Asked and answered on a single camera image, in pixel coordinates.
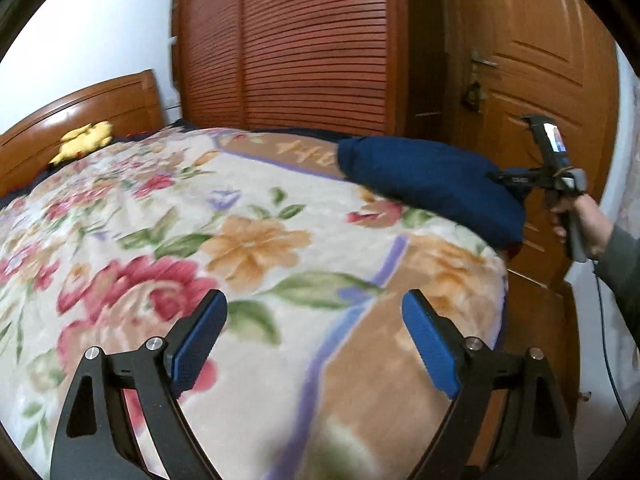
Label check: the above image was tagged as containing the wooden bed headboard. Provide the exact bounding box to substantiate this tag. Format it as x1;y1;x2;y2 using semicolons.
0;69;167;196

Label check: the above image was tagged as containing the metal door handle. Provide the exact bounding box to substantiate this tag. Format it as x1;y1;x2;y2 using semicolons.
462;47;501;111

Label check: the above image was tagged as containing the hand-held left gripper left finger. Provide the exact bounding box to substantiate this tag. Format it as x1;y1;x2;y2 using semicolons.
50;289;228;480

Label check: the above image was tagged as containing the blue suit jacket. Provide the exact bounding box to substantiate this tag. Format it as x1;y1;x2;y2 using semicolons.
336;135;528;251

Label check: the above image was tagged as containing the thin dark cable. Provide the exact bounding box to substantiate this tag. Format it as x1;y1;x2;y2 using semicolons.
592;260;632;426

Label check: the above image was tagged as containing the navy bed sheet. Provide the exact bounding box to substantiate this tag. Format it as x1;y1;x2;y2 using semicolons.
165;117;351;143

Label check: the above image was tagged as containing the person's right hand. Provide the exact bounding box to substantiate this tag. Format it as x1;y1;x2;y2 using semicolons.
550;192;613;261

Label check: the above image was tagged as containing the person's right forearm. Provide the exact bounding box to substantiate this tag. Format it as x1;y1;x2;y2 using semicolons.
595;222;640;321

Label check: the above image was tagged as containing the wooden door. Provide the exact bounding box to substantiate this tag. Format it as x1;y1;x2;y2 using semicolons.
440;0;621;291

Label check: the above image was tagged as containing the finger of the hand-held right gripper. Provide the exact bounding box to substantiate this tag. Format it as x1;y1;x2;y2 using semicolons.
487;170;533;197

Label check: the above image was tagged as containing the yellow plush toy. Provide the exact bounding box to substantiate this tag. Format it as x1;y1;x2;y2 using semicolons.
47;121;115;166

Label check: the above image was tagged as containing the floral fleece blanket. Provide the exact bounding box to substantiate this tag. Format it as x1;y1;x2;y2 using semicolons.
0;127;511;480

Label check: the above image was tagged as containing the wooden louvered wardrobe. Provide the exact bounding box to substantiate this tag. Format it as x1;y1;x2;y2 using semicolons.
170;0;446;133

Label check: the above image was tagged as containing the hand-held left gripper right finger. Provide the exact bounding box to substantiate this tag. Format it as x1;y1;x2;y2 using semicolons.
401;289;578;480

